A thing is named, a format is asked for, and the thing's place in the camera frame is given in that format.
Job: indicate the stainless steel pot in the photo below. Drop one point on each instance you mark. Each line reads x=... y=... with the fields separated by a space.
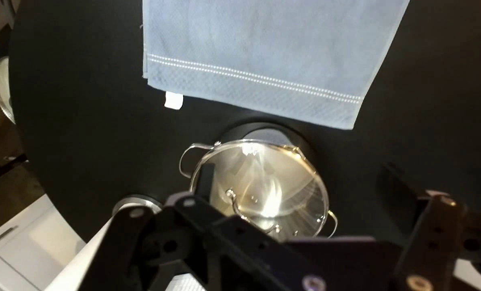
x=250 y=133

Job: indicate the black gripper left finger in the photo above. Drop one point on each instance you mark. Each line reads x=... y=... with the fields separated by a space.
x=160 y=253

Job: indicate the white floor cabinet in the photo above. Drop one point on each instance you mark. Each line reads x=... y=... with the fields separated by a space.
x=19 y=253

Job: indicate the white paper towel roll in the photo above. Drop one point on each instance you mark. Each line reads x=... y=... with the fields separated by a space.
x=80 y=259

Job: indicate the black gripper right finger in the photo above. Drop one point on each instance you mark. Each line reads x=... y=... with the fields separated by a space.
x=439 y=237

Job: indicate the silver paper towel holder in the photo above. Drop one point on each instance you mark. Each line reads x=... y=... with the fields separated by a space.
x=135 y=201

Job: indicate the blue towel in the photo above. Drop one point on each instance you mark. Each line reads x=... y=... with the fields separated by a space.
x=250 y=49

